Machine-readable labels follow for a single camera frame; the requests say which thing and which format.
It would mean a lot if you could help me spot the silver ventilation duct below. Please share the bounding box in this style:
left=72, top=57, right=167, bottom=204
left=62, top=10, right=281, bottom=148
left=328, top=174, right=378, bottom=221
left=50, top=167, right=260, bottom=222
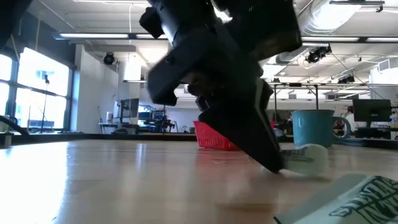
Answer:
left=273, top=0, right=365, bottom=63

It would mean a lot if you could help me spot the red plastic mesh basket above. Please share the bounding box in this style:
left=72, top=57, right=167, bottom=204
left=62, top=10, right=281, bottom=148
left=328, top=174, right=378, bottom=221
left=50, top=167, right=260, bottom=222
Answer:
left=193, top=120, right=276, bottom=152

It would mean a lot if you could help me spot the long ceiling light strip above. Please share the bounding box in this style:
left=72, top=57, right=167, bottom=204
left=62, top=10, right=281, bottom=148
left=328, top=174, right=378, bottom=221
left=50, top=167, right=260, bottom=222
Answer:
left=52, top=32, right=170, bottom=40
left=300, top=36, right=398, bottom=44

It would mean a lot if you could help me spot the black rig-mounted camera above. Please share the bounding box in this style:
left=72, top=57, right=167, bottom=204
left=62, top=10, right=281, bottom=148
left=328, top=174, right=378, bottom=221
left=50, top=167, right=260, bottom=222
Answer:
left=336, top=73, right=357, bottom=85
left=304, top=44, right=333, bottom=65

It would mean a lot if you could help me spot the black round ceiling camera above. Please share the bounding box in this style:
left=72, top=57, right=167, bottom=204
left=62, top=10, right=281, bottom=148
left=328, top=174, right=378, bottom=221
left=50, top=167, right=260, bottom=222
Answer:
left=103, top=52, right=117, bottom=67

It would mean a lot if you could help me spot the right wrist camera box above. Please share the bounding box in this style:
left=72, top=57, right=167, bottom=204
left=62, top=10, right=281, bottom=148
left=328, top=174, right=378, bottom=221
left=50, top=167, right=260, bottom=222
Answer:
left=138, top=6, right=165, bottom=40

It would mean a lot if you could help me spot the blue storage rack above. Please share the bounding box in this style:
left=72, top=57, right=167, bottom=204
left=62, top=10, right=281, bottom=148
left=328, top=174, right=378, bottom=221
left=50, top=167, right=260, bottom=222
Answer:
left=137, top=105, right=166, bottom=128

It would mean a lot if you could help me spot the black ceiling track fixture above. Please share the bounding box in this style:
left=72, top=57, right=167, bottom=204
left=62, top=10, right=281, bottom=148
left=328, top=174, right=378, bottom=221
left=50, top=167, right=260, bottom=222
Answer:
left=329, top=0, right=386, bottom=14

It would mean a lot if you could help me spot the black aluminium table frame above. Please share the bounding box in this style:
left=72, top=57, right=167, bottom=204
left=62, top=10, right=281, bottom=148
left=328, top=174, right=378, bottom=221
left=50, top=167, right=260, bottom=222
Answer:
left=0, top=113, right=398, bottom=149

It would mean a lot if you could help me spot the black tripod stand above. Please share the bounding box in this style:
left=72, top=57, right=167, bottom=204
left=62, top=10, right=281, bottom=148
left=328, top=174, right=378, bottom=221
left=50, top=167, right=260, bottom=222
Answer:
left=39, top=73, right=52, bottom=134

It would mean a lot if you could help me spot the teal enamel mug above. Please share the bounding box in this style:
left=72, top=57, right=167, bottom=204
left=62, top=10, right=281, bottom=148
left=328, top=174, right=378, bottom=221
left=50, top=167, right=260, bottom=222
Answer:
left=291, top=109, right=353, bottom=148

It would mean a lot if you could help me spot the black computer monitor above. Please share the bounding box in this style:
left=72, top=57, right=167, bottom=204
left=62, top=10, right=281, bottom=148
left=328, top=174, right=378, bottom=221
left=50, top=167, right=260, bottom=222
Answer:
left=119, top=98, right=141, bottom=119
left=351, top=98, right=394, bottom=123

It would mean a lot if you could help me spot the green white sweetener packet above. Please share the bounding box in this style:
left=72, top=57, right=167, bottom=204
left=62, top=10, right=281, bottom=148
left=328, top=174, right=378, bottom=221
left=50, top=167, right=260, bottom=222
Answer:
left=273, top=173, right=398, bottom=224
left=280, top=143, right=330, bottom=176

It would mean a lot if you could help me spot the person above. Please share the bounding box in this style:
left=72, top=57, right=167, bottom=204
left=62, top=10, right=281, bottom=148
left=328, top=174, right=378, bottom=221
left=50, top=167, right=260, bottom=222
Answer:
left=344, top=105, right=359, bottom=132

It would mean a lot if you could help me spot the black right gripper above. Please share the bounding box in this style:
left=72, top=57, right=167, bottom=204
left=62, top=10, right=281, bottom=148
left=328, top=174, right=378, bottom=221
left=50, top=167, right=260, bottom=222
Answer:
left=147, top=23, right=285, bottom=174

